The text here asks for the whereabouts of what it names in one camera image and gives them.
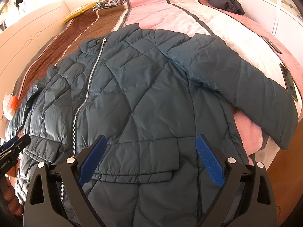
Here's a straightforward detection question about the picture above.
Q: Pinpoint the pink brown striped blanket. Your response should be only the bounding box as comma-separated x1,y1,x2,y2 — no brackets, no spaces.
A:
14,0,303,168

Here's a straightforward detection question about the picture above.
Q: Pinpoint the beige bed headboard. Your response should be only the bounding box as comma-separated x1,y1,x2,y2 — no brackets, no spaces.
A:
0,0,71,100

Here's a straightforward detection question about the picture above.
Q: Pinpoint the dark remote control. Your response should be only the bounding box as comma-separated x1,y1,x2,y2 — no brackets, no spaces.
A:
260,35,282,54

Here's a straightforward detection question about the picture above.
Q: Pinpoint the yellow pillow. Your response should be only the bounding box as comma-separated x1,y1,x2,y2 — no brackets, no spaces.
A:
63,2,97,24

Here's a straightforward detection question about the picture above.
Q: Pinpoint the orange white plastic packet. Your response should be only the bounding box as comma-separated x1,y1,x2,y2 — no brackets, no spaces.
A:
3,94,19,120

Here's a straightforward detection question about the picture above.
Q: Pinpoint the white patterned wardrobe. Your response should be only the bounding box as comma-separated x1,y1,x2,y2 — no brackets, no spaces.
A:
239,0,302,36

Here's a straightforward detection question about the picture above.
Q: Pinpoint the black smartphone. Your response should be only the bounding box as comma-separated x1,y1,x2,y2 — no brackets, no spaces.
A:
279,64,298,102

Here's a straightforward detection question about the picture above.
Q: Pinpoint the teal quilted puffer jacket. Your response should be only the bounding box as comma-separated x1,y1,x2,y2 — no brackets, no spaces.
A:
7,24,298,226

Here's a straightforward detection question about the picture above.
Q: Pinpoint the person left hand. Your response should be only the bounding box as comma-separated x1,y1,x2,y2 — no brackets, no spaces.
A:
3,177,23,216

